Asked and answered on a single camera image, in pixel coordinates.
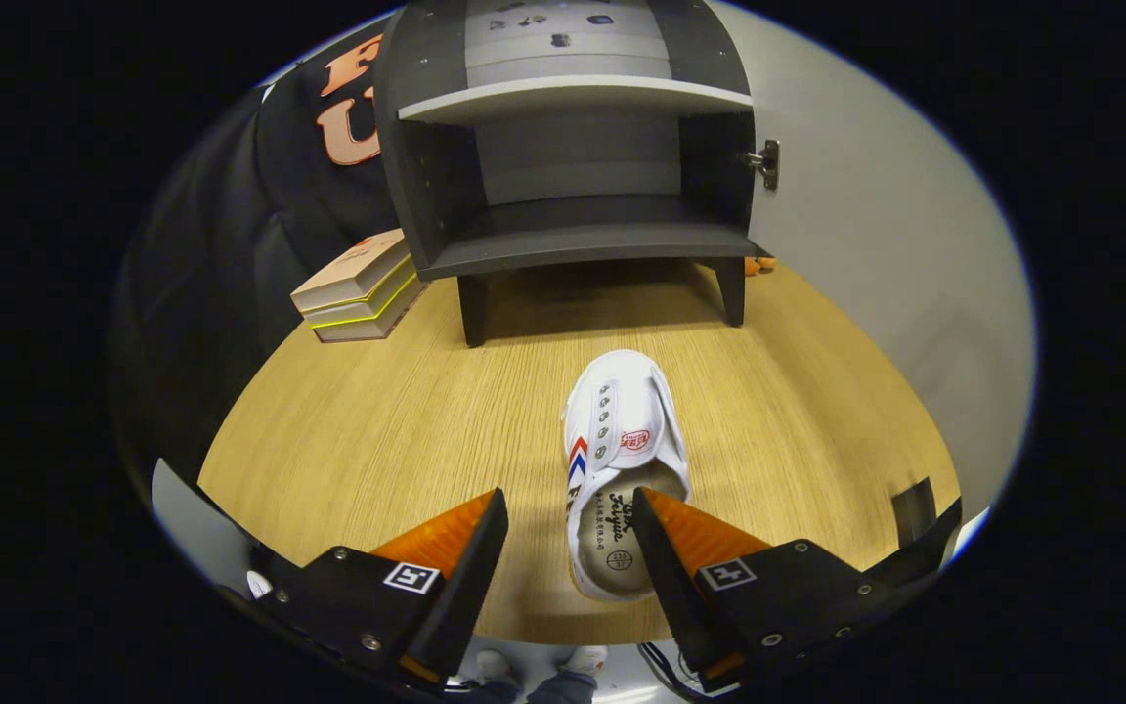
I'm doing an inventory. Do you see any black cable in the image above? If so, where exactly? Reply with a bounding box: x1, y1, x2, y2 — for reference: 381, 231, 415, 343
636, 640, 711, 697

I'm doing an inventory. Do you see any yellow-edged book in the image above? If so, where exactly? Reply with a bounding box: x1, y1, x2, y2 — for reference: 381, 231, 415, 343
302, 264, 422, 330

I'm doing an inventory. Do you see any dark grey shoe cabinet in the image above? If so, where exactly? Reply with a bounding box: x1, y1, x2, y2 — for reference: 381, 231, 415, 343
372, 0, 769, 348

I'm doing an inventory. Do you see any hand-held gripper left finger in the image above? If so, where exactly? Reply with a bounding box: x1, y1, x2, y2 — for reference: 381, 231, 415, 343
250, 487, 510, 685

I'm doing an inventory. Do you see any black backdrop cloth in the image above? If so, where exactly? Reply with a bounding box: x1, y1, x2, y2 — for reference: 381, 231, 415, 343
108, 29, 403, 490

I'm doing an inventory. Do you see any beige shoe cabinet door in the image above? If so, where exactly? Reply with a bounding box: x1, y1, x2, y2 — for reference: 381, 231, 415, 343
710, 0, 1038, 514

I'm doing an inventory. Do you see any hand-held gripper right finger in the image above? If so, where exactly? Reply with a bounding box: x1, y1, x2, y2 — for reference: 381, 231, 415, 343
629, 486, 922, 693

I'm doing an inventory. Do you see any white canvas shoe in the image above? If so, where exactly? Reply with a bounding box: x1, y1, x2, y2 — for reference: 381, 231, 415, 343
561, 349, 693, 603

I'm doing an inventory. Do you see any person's trouser leg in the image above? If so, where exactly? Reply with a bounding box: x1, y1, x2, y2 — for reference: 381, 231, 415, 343
470, 670, 603, 704

